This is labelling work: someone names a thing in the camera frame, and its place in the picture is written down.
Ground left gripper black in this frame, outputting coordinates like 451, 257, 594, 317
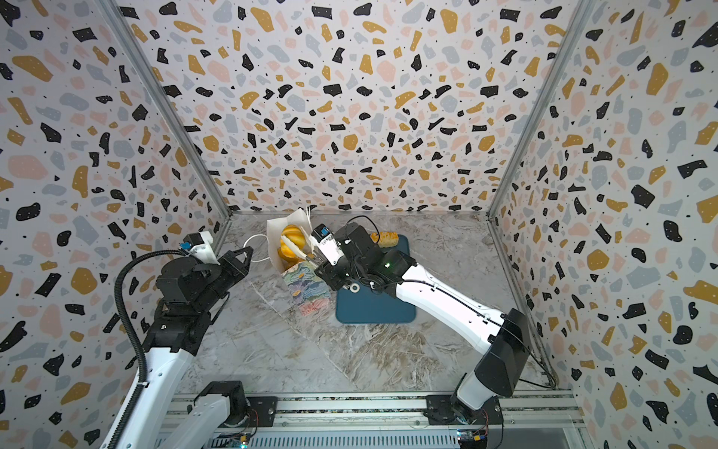
191, 244, 252, 316

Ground rectangular pastry bread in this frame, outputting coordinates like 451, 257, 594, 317
370, 232, 399, 248

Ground white metal tongs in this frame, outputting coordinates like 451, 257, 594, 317
279, 234, 361, 294

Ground floral paper bag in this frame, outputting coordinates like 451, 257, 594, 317
244, 208, 332, 316

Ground small striped bun top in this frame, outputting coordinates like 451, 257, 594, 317
279, 224, 306, 258

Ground large seeded oval bread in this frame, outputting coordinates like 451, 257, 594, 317
280, 254, 302, 272

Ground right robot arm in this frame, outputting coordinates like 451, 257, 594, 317
310, 223, 531, 424

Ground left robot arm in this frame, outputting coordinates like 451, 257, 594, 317
103, 247, 254, 448

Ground teal tray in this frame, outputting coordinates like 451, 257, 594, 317
335, 233, 417, 325

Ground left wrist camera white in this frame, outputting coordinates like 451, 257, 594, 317
180, 231, 219, 265

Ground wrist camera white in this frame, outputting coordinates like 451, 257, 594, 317
180, 231, 219, 265
310, 224, 344, 266

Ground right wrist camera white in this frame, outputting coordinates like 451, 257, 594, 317
310, 224, 344, 266

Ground black corrugated cable left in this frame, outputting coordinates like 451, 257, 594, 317
108, 250, 189, 449

